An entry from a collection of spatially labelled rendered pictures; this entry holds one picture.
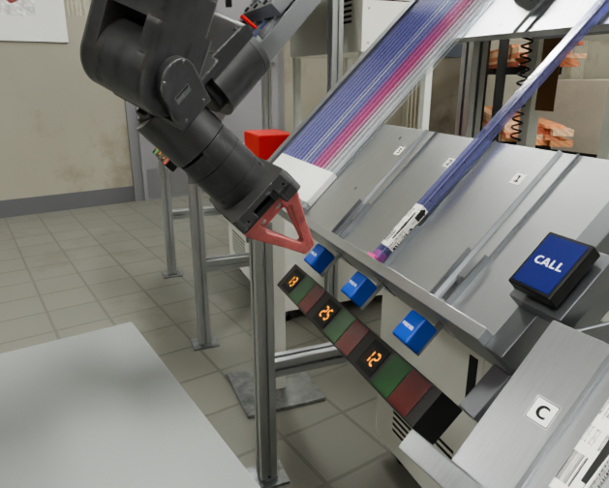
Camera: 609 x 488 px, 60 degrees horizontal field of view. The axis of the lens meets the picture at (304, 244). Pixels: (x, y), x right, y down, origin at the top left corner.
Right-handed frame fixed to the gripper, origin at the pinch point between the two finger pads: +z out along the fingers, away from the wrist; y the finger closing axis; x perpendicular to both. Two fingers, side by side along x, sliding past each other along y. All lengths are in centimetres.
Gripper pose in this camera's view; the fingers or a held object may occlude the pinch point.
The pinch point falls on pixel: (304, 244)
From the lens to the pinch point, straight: 54.1
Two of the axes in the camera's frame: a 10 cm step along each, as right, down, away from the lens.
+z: 6.4, 6.1, 4.7
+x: -6.7, 7.4, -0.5
